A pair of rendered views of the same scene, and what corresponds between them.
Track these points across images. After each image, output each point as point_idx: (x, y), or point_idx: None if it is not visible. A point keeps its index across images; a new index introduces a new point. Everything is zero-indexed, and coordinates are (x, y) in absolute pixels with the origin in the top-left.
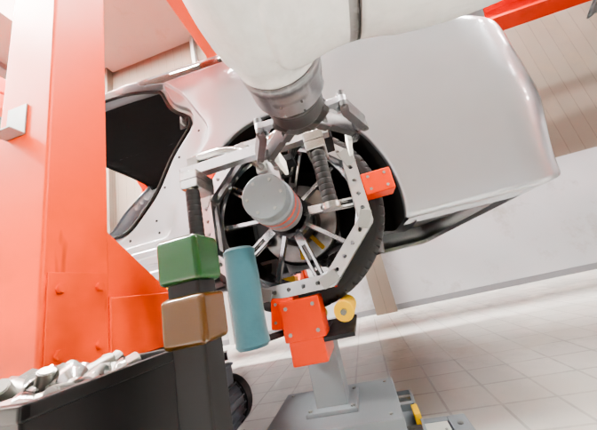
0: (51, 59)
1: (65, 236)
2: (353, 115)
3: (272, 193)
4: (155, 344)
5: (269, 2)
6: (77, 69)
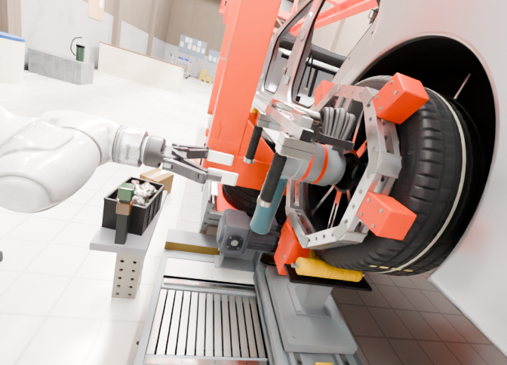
0: (240, 6)
1: (222, 123)
2: (176, 173)
3: None
4: (257, 187)
5: None
6: (256, 5)
